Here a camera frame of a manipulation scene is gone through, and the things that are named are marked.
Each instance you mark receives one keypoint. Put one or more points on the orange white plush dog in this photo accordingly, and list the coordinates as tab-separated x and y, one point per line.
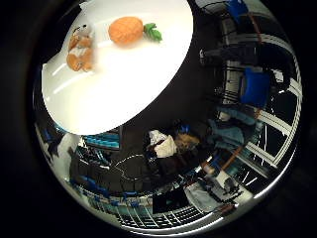
80	49

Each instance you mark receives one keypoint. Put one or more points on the white cloth bag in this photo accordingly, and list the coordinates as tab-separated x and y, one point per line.
165	145

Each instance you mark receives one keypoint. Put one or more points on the teal jacket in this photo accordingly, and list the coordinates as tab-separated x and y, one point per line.
231	132

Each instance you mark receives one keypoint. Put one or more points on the orange plush pineapple green leaves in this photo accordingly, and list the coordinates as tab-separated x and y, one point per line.
127	30

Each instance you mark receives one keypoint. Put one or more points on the blue chair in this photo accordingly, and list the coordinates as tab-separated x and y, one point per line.
255	87
238	9

